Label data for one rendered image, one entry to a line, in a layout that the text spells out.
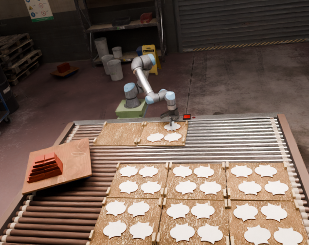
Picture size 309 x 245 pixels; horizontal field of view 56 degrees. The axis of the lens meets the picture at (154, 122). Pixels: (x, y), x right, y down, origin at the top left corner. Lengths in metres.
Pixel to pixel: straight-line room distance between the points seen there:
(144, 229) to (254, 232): 0.64
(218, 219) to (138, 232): 0.49
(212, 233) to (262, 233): 0.27
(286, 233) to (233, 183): 0.47
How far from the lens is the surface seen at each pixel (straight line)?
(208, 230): 1.82
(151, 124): 2.74
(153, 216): 1.93
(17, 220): 2.31
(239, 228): 1.85
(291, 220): 1.93
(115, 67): 6.13
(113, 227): 1.93
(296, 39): 7.36
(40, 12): 8.03
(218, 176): 2.12
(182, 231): 1.82
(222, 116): 2.79
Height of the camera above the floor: 2.41
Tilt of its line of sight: 32 degrees down
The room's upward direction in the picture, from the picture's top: 10 degrees counter-clockwise
